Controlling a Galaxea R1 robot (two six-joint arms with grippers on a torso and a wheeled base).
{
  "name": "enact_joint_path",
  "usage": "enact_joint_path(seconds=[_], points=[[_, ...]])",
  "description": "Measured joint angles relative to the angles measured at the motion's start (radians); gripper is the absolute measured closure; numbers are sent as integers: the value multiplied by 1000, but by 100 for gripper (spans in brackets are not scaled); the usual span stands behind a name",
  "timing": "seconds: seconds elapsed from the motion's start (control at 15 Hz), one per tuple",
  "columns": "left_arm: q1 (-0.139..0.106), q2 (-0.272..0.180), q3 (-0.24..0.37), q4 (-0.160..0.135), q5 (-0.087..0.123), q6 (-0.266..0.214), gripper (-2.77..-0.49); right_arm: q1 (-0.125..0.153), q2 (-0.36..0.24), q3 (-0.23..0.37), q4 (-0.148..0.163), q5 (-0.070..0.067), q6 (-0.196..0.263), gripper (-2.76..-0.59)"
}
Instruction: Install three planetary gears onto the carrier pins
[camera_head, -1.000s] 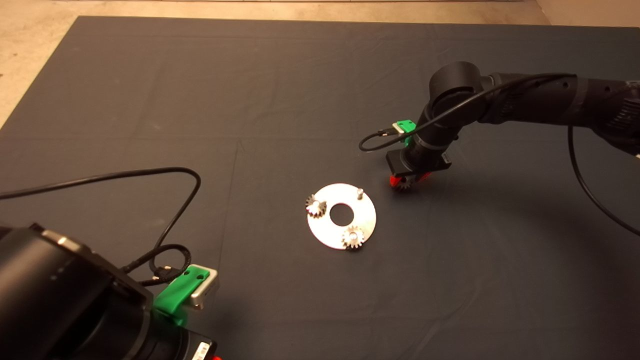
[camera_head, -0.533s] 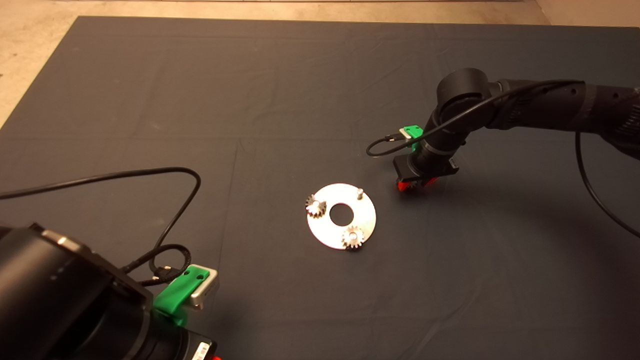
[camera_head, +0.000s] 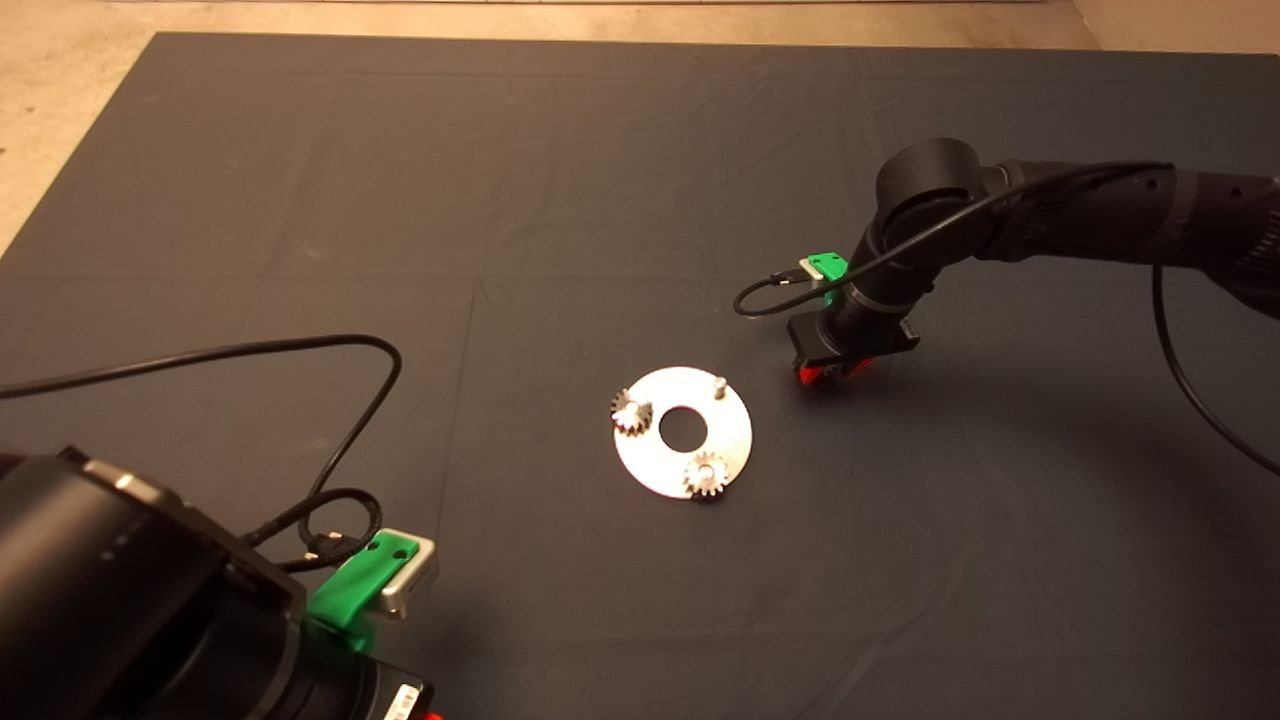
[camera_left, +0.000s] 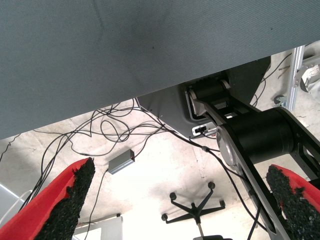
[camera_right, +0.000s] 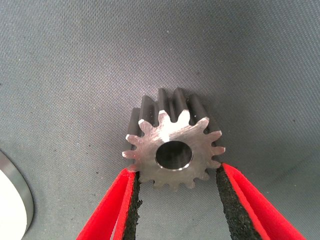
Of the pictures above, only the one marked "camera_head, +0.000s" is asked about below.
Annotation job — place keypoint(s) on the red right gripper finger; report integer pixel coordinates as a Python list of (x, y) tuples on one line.
[(862, 367), (810, 375)]

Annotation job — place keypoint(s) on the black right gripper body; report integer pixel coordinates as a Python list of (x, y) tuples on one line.
[(855, 335)]

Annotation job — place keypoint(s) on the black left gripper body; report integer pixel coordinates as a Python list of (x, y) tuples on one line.
[(350, 695)]

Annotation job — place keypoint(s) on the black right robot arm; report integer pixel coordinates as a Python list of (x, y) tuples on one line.
[(1080, 215)]

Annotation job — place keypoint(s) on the round metal carrier plate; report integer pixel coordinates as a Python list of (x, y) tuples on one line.
[(650, 465)]

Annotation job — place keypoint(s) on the dark grey table cloth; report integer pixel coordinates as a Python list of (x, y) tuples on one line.
[(640, 150)]

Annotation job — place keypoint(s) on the green right camera mount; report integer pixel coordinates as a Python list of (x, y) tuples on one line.
[(830, 265)]

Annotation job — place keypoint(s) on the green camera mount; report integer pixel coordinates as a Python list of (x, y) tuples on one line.
[(830, 265), (350, 590)]

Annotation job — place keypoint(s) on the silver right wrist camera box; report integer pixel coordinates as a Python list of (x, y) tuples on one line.
[(808, 270)]

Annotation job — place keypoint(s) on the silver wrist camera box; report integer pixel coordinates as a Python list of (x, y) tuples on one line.
[(808, 270), (415, 580)]

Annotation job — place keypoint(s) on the green left camera mount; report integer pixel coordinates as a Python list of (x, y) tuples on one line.
[(350, 590)]

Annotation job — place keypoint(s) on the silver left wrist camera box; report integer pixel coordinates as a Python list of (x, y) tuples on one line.
[(415, 580)]

